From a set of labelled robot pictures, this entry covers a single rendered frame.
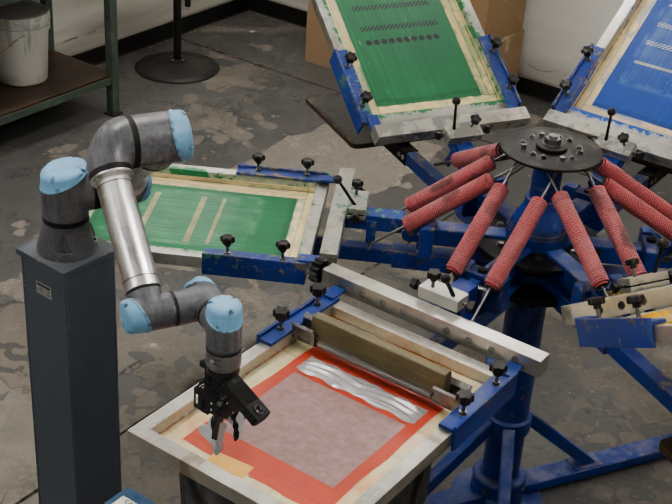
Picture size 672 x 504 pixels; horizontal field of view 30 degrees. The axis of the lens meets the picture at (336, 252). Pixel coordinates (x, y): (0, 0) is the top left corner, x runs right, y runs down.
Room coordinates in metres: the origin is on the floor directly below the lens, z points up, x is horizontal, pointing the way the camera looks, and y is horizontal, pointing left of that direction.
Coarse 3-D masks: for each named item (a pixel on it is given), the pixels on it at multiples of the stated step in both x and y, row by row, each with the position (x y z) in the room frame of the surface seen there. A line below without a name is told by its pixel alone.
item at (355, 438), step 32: (384, 384) 2.59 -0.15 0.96; (352, 416) 2.45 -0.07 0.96; (384, 416) 2.46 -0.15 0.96; (288, 448) 2.31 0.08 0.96; (320, 448) 2.32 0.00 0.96; (352, 448) 2.33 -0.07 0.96; (384, 448) 2.34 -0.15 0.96; (288, 480) 2.20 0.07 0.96; (320, 480) 2.21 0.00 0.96; (352, 480) 2.21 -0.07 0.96
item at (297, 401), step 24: (336, 360) 2.69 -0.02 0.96; (264, 384) 2.56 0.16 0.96; (288, 384) 2.56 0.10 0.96; (312, 384) 2.57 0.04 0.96; (288, 408) 2.47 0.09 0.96; (312, 408) 2.47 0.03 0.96; (192, 432) 2.35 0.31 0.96; (264, 432) 2.37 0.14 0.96; (288, 432) 2.37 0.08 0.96; (240, 456) 2.27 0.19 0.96; (264, 456) 2.28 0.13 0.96
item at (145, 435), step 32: (352, 320) 2.85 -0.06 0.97; (384, 320) 2.84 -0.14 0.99; (256, 352) 2.65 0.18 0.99; (416, 352) 2.74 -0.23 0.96; (448, 352) 2.71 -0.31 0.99; (160, 416) 2.35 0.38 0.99; (160, 448) 2.24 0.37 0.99; (416, 448) 2.30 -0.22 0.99; (224, 480) 2.14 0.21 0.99; (384, 480) 2.18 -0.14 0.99
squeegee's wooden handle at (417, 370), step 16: (320, 320) 2.72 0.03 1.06; (336, 320) 2.71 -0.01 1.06; (320, 336) 2.71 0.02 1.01; (336, 336) 2.68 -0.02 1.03; (352, 336) 2.66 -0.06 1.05; (368, 336) 2.65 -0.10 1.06; (352, 352) 2.66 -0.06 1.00; (368, 352) 2.63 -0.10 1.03; (384, 352) 2.60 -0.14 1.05; (400, 352) 2.59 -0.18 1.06; (384, 368) 2.60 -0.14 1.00; (400, 368) 2.57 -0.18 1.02; (416, 368) 2.55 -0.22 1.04; (432, 368) 2.53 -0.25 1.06; (416, 384) 2.55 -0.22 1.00; (432, 384) 2.52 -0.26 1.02; (448, 384) 2.52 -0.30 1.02
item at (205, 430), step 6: (210, 420) 2.14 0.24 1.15; (204, 426) 2.14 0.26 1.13; (210, 426) 2.14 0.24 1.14; (222, 426) 2.12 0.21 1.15; (204, 432) 2.14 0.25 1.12; (210, 432) 2.13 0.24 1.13; (222, 432) 2.12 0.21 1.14; (210, 438) 2.13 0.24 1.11; (222, 438) 2.12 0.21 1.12; (216, 444) 2.11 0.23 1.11; (222, 444) 2.13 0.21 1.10; (216, 450) 2.12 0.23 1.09
